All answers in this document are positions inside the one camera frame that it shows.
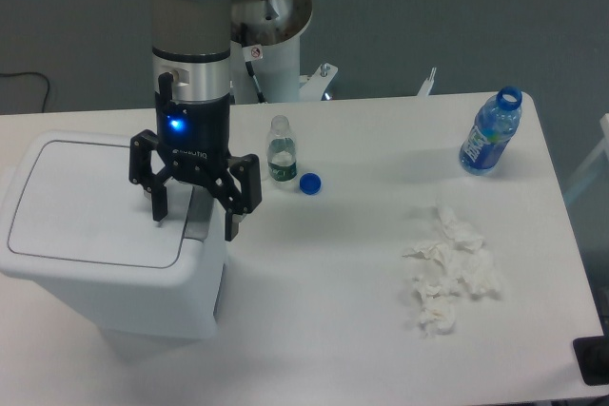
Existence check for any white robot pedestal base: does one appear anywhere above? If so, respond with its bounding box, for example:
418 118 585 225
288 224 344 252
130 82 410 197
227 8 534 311
230 0 339 105

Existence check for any crumpled white tissue pile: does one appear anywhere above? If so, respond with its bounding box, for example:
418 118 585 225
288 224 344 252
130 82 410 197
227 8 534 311
403 205 502 338

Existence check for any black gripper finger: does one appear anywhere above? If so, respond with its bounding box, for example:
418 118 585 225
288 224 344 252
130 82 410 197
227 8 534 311
128 129 170 222
212 154 262 242

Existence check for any white trash can lid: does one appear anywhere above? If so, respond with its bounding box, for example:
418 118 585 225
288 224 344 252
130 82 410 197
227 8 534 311
2 139 191 269

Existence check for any clear small water bottle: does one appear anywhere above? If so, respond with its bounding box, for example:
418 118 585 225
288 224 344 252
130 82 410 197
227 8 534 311
266 115 298 189

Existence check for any black floor cable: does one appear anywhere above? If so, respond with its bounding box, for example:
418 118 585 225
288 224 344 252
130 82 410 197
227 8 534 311
0 71 51 115

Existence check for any white frame at right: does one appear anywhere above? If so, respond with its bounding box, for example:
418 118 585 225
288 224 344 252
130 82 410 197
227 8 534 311
562 113 608 207

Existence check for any black device at table edge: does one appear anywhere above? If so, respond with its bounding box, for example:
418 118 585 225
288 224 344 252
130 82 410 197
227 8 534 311
573 336 608 386

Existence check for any white trash can body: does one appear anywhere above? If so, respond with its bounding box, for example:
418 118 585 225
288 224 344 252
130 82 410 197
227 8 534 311
1 131 227 339

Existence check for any blue drink bottle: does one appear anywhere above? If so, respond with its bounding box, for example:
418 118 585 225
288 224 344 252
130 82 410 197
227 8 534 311
459 86 522 175

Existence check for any blue bottle cap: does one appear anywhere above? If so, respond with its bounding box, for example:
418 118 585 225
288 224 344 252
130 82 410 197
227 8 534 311
299 172 322 195

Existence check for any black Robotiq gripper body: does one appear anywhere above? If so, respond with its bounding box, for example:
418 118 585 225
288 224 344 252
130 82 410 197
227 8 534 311
155 72 232 197

